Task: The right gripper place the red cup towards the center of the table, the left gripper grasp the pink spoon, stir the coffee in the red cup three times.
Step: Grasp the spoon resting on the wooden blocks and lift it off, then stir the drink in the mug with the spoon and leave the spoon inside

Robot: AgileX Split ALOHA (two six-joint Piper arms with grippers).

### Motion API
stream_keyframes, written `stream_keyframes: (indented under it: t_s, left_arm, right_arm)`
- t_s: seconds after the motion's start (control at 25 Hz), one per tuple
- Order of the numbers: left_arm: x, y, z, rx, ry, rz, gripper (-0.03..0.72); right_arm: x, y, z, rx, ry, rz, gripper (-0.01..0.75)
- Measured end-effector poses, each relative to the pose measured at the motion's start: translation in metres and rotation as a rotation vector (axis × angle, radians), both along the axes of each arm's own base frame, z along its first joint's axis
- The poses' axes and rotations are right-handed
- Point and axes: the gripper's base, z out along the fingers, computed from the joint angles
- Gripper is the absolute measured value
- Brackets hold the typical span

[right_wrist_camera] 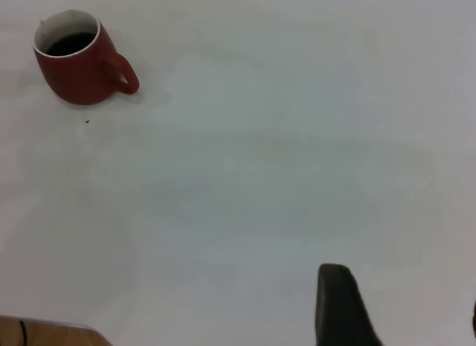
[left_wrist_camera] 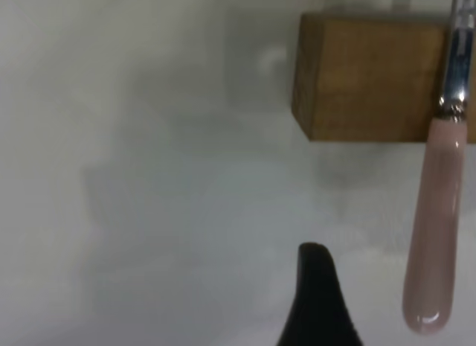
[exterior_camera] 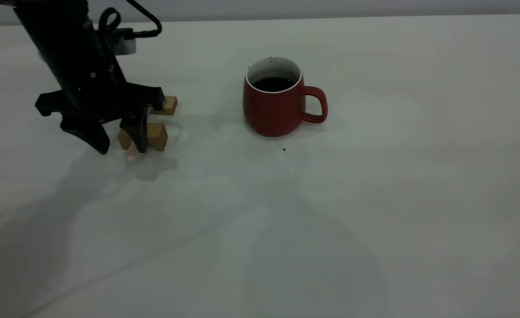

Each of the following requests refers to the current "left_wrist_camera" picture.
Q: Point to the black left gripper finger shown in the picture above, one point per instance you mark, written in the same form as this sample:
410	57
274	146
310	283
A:
318	309

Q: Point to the arched wooden block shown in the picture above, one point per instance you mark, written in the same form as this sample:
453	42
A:
372	78

